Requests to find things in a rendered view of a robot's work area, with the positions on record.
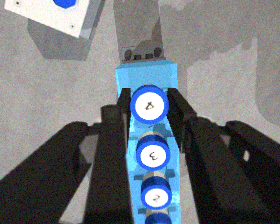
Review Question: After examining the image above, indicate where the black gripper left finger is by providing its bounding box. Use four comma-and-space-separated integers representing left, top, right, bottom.
0, 88, 134, 224

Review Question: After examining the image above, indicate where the white button panel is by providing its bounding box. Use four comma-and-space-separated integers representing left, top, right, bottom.
5, 0, 102, 39

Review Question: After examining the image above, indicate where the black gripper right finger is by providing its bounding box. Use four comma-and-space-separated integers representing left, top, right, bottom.
166, 88, 280, 224

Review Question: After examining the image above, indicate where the blue screw cap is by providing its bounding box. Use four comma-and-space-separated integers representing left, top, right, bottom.
130, 84, 169, 124
136, 134, 171, 171
140, 176, 172, 210
144, 213, 172, 224

